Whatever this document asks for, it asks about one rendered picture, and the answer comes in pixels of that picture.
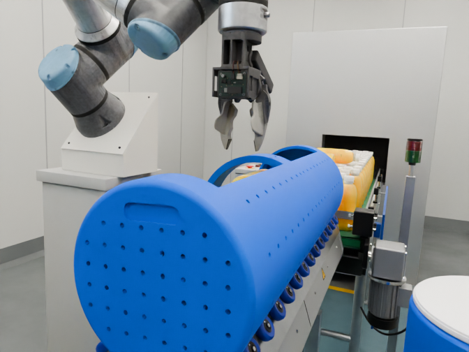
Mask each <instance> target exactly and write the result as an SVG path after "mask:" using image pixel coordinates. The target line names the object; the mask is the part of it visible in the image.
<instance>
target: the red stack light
mask: <svg viewBox="0 0 469 352"><path fill-rule="evenodd" d="M406 142H407V143H406V147H405V148H406V150H410V151H422V146H423V142H417V141H408V140H407V141H406Z"/></svg>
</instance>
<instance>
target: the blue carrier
mask: <svg viewBox="0 0 469 352"><path fill-rule="evenodd" d="M245 163H261V164H262V165H261V166H260V168H259V170H260V169H268V170H265V171H263V172H261V173H257V174H255V175H251V176H249V177H246V178H243V179H240V180H238V181H236V182H232V183H230V184H226V185H224V186H221V185H222V183H223V181H224V180H225V178H226V177H227V176H228V175H229V174H230V173H231V172H232V171H233V170H234V169H235V168H237V167H239V166H240V165H243V164H245ZM342 198H343V179H342V176H341V173H340V170H339V169H338V167H337V165H336V164H335V163H334V161H333V160H332V159H331V158H330V157H329V156H328V155H327V154H325V153H324V152H322V151H321V150H319V149H316V148H314V147H310V146H306V145H294V146H290V147H284V148H282V149H279V150H277V151H275V152H274V153H272V154H252V155H248V156H242V157H239V158H236V159H233V160H231V161H228V162H227V163H225V164H223V165H222V166H221V167H220V168H218V169H217V170H216V171H215V172H214V173H213V174H212V176H211V177H210V178H209V180H208V181H205V180H203V179H200V178H198V177H194V176H190V175H184V174H178V173H166V174H160V175H154V176H150V177H144V178H140V179H134V180H131V181H128V182H124V183H123V184H120V185H118V186H116V187H114V188H112V189H110V190H109V191H107V192H106V193H104V194H103V195H102V196H101V197H100V198H99V199H98V200H97V201H96V202H95V203H94V204H93V205H92V207H91V208H90V210H89V211H88V212H87V215H86V216H85V218H84V220H83V222H82V224H81V226H80V229H79V232H78V234H77V239H76V243H75V251H74V276H75V285H76V289H77V294H78V297H79V300H80V304H81V306H82V309H83V311H84V314H85V316H86V318H87V320H88V322H89V324H90V326H91V327H92V329H93V331H94V332H95V333H96V335H97V337H98V338H99V339H100V341H101V342H102V343H103V345H104V346H105V347H106V348H107V349H108V351H109V352H243V351H244V349H245V348H246V346H247V345H248V343H249V342H250V340H251V339H252V337H253V336H254V334H255V333H256V331H257V330H258V328H259V327H260V325H261V324H262V322H263V321H264V319H265V318H266V316H267V315H268V313H269V312H270V310H271V308H272V307H273V306H274V304H275V303H276V301H277V300H278V298H279V297H280V295H281V293H282V292H283V291H284V289H285V287H286V286H287V285H288V283H289V282H290V280H291V278H292V277H293V276H294V274H295V272H296V271H297V270H298V268H299V266H300V265H301V264H302V262H303V261H304V259H305V257H307V255H308V253H309V252H310V250H311V249H312V248H313V246H314V244H315V243H316V242H317V240H318V238H319V237H320V236H321V234H322V232H323V231H324V229H325V228H326V227H327V225H328V223H329V222H330V221H331V219H332V217H333V216H334V215H335V213H336V211H337V210H338V208H339V206H340V204H341V201H342Z"/></svg>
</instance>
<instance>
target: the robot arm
mask: <svg viewBox="0 0 469 352"><path fill-rule="evenodd" d="M62 1H63V2H64V4H65V6H66V7H67V9H68V11H69V13H70V14H71V16H72V18H73V19H74V21H75V23H76V25H75V35H76V37H77V39H78V40H79V41H78V42H77V43H76V44H75V45H74V46H73V45H69V44H65V45H63V46H61V45H60V46H59V47H56V48H54V49H53V50H52V51H50V52H49V53H48V54H47V55H46V57H45V58H43V60H42V61H41V63H40V65H39V67H38V76H39V78H40V79H41V80H42V82H43V83H44V84H45V86H46V88H47V89H48V90H50V91H51V92H52V94H53V95H54V96H55V97H56V98H57V99H58V101H59V102H60V103H61V104H62V105H63V106H64V107H65V109H67V111H69V113H70V114H71V115H72V116H73V119H74V122H75V125H76V128H77V130H78V131H79V132H80V133H81V134H82V135H83V136H84V137H87V138H96V137H99V136H102V135H105V134H106V133H108V132H110V131H111V130H112V129H114V128H115V127H116V126H117V125H118V124H119V122H120V121H121V120H122V119H123V117H124V114H125V105H124V104H123V102H122V101H121V99H120V98H118V97H117V96H115V95H114V94H112V93H110V92H109V91H107V89H106V88H105V87H104V86H103V85H104V84H105V83H106V82H107V81H108V80H109V79H110V78H111V77H112V76H113V75H114V74H115V73H116V72H117V71H118V70H119V69H120V68H121V67H122V66H123V65H124V64H125V63H126V62H127V61H128V60H129V59H131V58H132V57H133V55H134V54H135V53H136V52H137V50H138V48H139V49H140V50H141V52H143V53H144V54H145V55H147V56H148V57H151V58H152V59H157V60H164V59H167V58H168V57H169V56H170V55H171V54H173V53H174V52H176V51H177V50H178V49H179V48H180V46H181V45H182V44H183V43H184V42H185V41H186V40H187V39H188V38H189V37H190V36H191V35H192V34H193V33H194V32H195V31H196V30H197V29H198V28H199V26H200V25H202V24H203V23H204V22H205V21H206V20H207V19H208V18H209V17H210V16H211V15H212V14H213V13H214V12H215V11H216V10H217V9H218V32H219V33H220V34H221V35H222V52H221V67H212V97H217V98H218V108H219V111H220V116H219V117H217V118H216V120H215V122H214V128H215V129H216V130H217V131H218V132H220V134H221V141H222V143H223V146H224V149H228V147H229V146H230V143H231V141H232V137H231V132H232V130H233V121H234V119H235V117H236V116H237V112H238V109H237V108H236V107H235V105H234V104H233V103H232V102H233V99H234V101H235V103H239V102H240V100H242V99H246V100H248V101H249V102H250V103H252V108H251V109H250V110H249V112H250V116H251V128H252V131H253V132H254V133H255V139H254V145H255V151H256V152H257V151H259V150H260V148H261V146H262V143H263V140H264V138H265V133H266V130H267V124H268V121H269V114H270V110H271V98H270V95H269V94H270V93H272V89H273V86H274V84H273V82H272V80H271V78H270V76H269V73H268V71H267V69H266V67H265V64H264V62H263V60H262V57H261V56H260V53H259V52H258V50H252V46H255V45H260V44H261V43H262V36H264V35H265V34H266V33H267V18H268V17H270V12H268V0H62ZM215 76H217V90H216V91H214V80H215ZM254 100H255V101H254Z"/></svg>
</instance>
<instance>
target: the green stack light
mask: <svg viewBox="0 0 469 352"><path fill-rule="evenodd" d="M421 157H422V151H410V150H406V151H405V160H404V161H405V162H408V163H421Z"/></svg>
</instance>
